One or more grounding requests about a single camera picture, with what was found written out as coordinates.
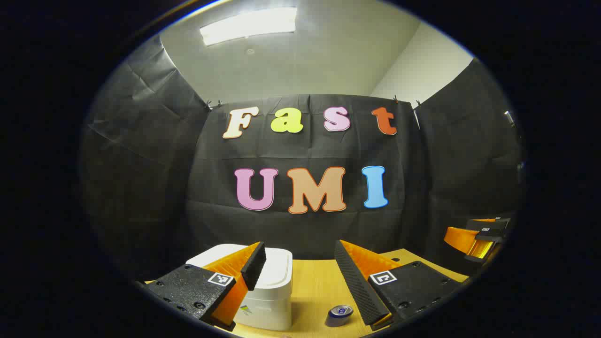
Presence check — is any wooden desktop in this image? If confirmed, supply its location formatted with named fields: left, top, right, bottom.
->
left=146, top=249, right=470, bottom=338

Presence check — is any ceiling light panel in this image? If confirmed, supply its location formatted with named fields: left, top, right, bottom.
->
left=200, top=7, right=297, bottom=46

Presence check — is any black backdrop cloth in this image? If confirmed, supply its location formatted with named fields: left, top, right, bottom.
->
left=80, top=35, right=524, bottom=282

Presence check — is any blue pop can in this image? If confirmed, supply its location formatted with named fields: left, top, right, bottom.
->
left=326, top=305, right=354, bottom=327

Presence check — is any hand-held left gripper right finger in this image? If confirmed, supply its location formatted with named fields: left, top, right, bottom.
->
left=334, top=240, right=463, bottom=329

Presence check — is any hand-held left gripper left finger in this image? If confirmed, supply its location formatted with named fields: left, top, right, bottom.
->
left=136, top=242, right=267, bottom=331

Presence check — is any white desktop garbage bin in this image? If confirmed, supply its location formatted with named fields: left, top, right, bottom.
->
left=186, top=244, right=293, bottom=331

